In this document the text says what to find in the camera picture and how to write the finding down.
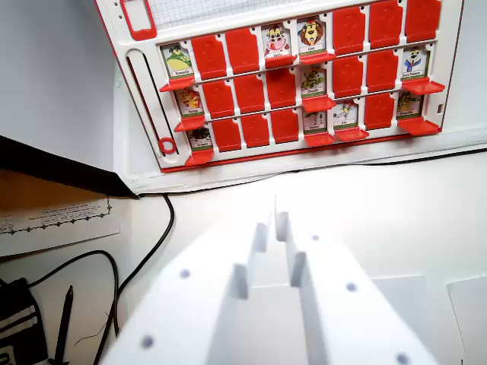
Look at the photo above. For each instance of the red board flap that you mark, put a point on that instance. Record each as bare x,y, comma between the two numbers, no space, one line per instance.
189,124

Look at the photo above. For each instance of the black pen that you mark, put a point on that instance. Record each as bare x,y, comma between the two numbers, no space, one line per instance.
65,315

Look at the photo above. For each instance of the blank white paper sheet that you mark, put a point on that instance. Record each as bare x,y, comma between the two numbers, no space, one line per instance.
472,315

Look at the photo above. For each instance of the white printed paper sheet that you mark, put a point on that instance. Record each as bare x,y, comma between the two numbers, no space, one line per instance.
76,228

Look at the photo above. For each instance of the black bag with white stripes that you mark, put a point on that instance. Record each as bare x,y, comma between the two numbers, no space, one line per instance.
15,304

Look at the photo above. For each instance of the brown cardboard sheet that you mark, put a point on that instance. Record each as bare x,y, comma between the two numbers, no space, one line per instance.
38,190

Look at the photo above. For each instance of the red and white game board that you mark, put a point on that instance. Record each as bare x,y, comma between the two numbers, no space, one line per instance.
144,45

